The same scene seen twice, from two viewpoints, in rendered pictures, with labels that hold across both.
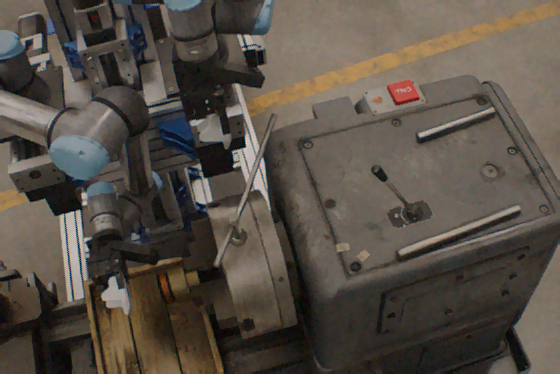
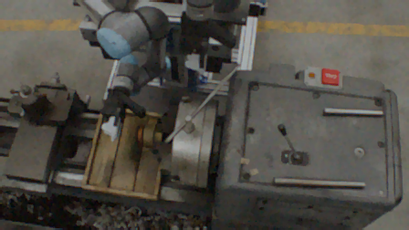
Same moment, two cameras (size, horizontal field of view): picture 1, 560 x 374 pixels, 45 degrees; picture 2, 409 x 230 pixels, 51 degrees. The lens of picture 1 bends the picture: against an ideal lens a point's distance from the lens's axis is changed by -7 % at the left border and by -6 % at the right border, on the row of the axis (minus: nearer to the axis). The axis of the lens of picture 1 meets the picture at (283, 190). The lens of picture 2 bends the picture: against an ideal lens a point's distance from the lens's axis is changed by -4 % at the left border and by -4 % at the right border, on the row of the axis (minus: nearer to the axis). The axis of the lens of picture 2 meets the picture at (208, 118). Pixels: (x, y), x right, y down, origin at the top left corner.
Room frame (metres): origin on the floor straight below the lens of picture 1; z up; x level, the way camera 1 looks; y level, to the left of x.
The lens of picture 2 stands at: (0.21, -0.14, 2.54)
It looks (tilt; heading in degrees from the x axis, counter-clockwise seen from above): 64 degrees down; 17
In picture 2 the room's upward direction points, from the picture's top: 2 degrees clockwise
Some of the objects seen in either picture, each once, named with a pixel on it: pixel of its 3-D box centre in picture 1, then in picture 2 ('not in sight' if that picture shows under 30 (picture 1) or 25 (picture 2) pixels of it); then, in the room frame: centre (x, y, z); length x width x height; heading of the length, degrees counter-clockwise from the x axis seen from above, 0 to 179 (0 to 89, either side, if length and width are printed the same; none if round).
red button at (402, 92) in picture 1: (403, 93); (330, 77); (1.10, -0.30, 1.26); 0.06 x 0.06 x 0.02; 11
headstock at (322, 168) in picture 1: (410, 217); (303, 152); (0.89, -0.29, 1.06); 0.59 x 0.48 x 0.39; 101
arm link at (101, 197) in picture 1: (103, 206); (127, 69); (1.00, 0.44, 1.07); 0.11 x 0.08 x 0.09; 11
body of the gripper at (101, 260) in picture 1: (108, 260); (116, 104); (0.84, 0.42, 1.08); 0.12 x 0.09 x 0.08; 11
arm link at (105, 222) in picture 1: (106, 230); (122, 86); (0.92, 0.43, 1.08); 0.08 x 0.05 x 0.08; 101
